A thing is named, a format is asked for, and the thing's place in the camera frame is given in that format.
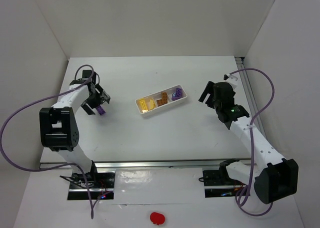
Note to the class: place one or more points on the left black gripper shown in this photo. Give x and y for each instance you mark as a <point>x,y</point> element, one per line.
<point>95,104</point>

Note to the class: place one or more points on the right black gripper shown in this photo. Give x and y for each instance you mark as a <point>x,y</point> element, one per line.
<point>208,97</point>

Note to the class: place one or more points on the purple lego brick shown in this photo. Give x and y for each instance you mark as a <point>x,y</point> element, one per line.
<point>100,110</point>

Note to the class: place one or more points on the purple lego brick studs up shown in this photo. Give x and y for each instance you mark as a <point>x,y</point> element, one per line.
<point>178,93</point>

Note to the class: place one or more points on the long yellow lego plate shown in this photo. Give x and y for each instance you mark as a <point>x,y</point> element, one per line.
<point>143,105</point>

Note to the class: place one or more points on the white compartment tray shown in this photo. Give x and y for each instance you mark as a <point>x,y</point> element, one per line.
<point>156,96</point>

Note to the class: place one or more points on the orange lego brick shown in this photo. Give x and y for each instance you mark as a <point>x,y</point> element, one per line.
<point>164,97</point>
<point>160,103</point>

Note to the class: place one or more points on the purple round lego piece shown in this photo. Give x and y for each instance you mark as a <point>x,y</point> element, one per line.
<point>173,97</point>

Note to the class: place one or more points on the small yellow lego brick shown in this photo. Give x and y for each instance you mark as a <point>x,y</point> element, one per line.
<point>151,105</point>

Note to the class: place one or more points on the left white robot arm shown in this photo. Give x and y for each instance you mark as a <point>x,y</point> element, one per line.
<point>58,127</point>

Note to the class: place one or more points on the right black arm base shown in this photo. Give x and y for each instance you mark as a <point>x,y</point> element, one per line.
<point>216,181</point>

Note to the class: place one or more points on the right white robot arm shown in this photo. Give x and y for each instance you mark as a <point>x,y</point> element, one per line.
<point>274,176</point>

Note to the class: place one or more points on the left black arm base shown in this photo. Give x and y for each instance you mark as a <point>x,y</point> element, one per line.
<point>102,188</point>

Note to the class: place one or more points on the red round button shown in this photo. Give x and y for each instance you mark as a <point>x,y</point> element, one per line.
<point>157,218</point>

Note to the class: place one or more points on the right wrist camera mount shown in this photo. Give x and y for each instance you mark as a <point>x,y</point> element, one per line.
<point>232,80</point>

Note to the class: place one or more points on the aluminium rail right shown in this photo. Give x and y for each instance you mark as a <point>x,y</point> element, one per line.
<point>249,94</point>

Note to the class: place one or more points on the aluminium rail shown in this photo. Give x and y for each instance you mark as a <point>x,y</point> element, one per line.
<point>159,164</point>
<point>249,94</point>

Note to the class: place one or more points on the aluminium rail front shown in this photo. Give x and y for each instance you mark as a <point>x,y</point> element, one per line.
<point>159,164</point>

